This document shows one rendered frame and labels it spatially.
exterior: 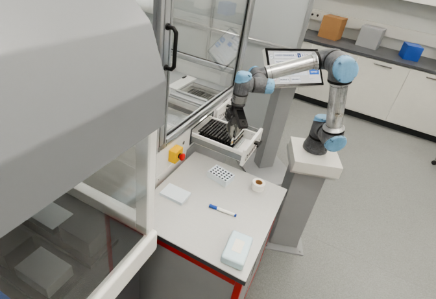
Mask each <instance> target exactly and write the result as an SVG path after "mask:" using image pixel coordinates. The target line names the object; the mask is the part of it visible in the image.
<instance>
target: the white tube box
mask: <svg viewBox="0 0 436 299"><path fill-rule="evenodd" d="M207 177H208V178H210V179H212V180H213V181H215V182H217V183H218V184H220V185H222V186H223V187H226V186H227V185H228V184H230V183H231V182H232V181H234V177H235V175H234V174H233V173H231V172H229V171H227V170H226V169H224V168H222V167H220V166H219V165H215V166H214V167H212V168H211V169H210V170H209V171H208V172H207Z"/></svg>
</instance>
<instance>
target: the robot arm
mask: <svg viewBox="0 0 436 299"><path fill-rule="evenodd" d="M311 69H315V70H320V69H325V70H327V72H328V79H327V82H328V83H329V84H330V90H329V97H328V108H327V114H317V115H316V116H315V117H314V120H313V123H312V126H311V130H310V132H309V136H308V137H307V138H306V139H305V141H304V142H303V148H304V150H305V151H307V152H308V153H310V154H314V155H318V156H322V155H325V154H326V153H327V151H330V152H337V151H339V150H341V149H343V148H344V147H345V145H346V143H347V140H346V137H344V133H345V127H344V125H343V117H344V112H345V104H346V96H347V91H348V85H350V84H351V83H352V81H353V80H354V78H355V77H356V76H357V74H358V71H359V66H358V64H357V62H356V61H355V60H354V59H353V58H352V57H351V56H349V55H347V54H346V53H344V52H343V51H342V50H340V49H323V50H320V51H315V52H312V54H311V55H307V56H303V57H300V58H295V59H292V60H287V61H284V62H279V63H276V64H271V65H268V66H264V67H258V66H252V67H251V68H250V69H249V71H238V72H237V74H236V78H235V80H234V89H233V94H232V98H231V107H229V108H226V112H225V116H224V117H225V118H226V120H227V121H229V122H228V123H227V126H226V129H227V131H228V135H229V137H230V139H232V138H233V134H234V130H235V134H234V139H235V138H236V137H237V136H238V135H239V133H240V132H241V131H242V129H245V128H248V123H247V119H246V116H245V113H244V109H243V107H244V106H245V103H246V102H247V97H248V93H249V92H251V93H264V94H271V93H272V92H273V91H274V87H275V82H274V80H273V79H275V78H280V77H284V76H288V75H292V74H295V73H300V72H303V71H308V70H311ZM229 109H230V110H229Z"/></svg>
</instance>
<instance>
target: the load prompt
mask: <svg viewBox="0 0 436 299"><path fill-rule="evenodd" d="M273 53H274V58H300V57H303V56H305V54H304V53H292V52H273Z"/></svg>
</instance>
